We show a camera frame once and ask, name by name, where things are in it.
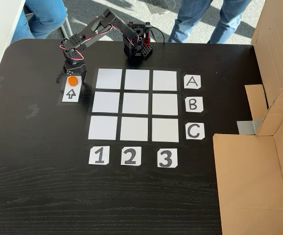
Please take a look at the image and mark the white nine-square paper grid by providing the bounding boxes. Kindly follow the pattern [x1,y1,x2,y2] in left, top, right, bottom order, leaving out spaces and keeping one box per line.
[86,67,185,144]

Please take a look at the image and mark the white arrow paper sheet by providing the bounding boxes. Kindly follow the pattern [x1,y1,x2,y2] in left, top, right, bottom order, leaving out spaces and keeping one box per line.
[61,79,80,103]

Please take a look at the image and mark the person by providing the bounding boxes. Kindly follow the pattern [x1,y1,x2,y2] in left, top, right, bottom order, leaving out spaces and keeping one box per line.
[10,0,69,45]
[167,0,253,45]

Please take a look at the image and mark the paper label number 1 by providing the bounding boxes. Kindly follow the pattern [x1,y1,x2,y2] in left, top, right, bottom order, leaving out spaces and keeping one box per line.
[88,146,110,165]

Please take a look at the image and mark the paper label number 2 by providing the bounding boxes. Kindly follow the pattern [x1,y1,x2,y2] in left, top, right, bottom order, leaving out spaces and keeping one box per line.
[120,146,142,166]

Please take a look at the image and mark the paper label letter A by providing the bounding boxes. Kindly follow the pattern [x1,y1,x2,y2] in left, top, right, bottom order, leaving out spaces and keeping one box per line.
[184,74,202,90]

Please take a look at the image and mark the paper label letter B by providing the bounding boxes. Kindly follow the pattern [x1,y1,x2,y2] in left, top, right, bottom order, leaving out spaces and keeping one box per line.
[185,96,204,113]

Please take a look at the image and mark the paper label number 3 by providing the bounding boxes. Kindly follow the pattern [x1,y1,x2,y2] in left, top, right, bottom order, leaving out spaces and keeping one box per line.
[157,148,178,168]

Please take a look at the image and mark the paper label letter C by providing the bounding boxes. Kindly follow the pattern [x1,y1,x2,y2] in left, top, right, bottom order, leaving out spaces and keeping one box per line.
[185,123,205,140]

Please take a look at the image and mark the grey tape on table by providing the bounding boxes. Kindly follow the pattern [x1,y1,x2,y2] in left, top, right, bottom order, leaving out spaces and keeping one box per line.
[236,118,264,136]

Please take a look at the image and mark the cardboard panel with wide flap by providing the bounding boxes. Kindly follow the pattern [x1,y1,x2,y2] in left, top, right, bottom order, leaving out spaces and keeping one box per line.
[212,84,283,235]

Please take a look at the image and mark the cardboard panel with narrow flap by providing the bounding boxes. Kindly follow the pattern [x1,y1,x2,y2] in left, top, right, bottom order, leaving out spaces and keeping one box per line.
[244,0,283,137]

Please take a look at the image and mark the metal chair frame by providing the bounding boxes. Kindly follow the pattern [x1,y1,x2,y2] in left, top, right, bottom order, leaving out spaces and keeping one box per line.
[58,14,74,39]

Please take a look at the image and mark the black clamp with red handles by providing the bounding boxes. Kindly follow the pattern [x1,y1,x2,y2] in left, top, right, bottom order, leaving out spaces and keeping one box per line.
[141,21,154,47]

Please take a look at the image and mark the black power cable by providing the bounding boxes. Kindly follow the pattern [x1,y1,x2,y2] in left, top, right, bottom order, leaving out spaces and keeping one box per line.
[150,25,166,44]

